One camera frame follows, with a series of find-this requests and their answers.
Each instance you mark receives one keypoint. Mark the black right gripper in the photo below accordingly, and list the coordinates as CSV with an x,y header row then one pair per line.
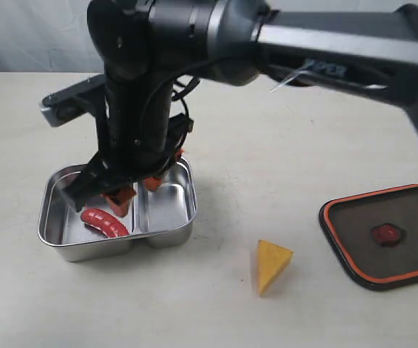
x,y
137,140

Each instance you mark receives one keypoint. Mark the red toy sausage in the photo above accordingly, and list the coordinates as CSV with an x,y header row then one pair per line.
x,y
101,220

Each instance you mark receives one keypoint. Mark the yellow toy cheese wedge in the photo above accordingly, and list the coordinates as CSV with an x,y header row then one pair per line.
x,y
272,259

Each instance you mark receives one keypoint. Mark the dark lid with orange seal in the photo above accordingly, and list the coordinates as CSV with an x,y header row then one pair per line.
x,y
375,236

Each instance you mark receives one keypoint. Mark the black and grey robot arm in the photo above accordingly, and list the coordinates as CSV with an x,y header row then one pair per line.
x,y
147,45

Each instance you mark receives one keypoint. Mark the steel two-compartment lunch box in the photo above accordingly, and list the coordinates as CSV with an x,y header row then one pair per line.
x,y
163,218

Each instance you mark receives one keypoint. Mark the grey-blue wrinkled backdrop cloth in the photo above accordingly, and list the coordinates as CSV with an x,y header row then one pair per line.
x,y
47,37

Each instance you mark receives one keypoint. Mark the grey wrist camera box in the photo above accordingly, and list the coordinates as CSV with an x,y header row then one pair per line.
x,y
67,105

